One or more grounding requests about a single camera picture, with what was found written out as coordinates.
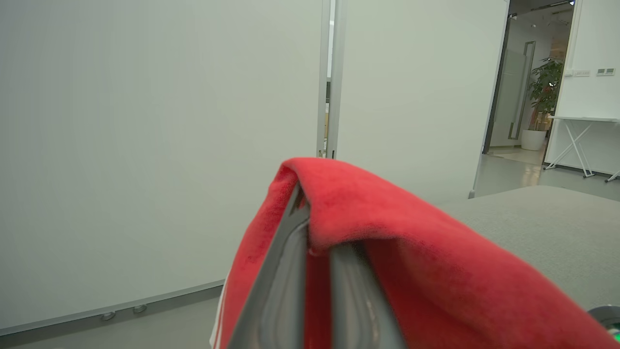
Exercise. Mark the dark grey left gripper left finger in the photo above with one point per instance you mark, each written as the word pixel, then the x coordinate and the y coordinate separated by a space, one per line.
pixel 283 291

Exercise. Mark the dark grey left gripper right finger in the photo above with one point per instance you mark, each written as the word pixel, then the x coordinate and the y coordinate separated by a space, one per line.
pixel 356 300

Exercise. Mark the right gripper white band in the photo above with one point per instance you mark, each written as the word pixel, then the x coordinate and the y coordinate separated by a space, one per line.
pixel 605 317

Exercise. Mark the red garment with white stripes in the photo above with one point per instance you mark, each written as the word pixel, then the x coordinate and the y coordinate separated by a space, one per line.
pixel 436 271

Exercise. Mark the small metal partition glide foot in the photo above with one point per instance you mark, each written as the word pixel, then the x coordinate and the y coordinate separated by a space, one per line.
pixel 139 308
pixel 107 316

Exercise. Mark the white folding table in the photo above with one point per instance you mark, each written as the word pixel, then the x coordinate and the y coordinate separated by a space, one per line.
pixel 576 140

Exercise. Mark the white plant pot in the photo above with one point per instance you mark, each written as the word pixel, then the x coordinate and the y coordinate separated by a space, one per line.
pixel 533 139

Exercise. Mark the wide white partition screen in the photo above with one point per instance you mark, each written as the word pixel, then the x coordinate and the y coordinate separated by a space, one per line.
pixel 145 145

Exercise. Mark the white partition screen beside sofa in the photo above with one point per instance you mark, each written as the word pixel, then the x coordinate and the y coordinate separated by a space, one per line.
pixel 416 97

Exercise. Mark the green potted plant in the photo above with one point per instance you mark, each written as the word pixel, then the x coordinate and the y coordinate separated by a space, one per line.
pixel 546 87

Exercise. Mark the frosted glass door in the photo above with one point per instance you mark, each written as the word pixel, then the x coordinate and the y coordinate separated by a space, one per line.
pixel 513 92

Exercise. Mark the white wall switch plate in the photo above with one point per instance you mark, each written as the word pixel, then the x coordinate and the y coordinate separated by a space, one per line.
pixel 579 73

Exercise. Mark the grey wall control panel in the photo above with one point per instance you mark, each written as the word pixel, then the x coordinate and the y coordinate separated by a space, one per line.
pixel 605 71

